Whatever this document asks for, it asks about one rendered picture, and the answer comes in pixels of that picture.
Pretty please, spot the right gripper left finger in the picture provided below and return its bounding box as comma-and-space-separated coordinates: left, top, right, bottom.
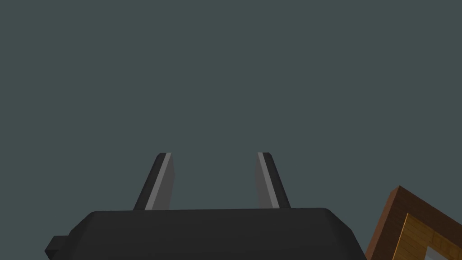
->
133, 152, 176, 211

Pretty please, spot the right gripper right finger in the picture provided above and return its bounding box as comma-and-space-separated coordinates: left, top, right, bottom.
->
254, 152, 291, 209

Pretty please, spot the brown wooden cabinet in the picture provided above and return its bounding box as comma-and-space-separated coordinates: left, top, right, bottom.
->
365, 185, 462, 260

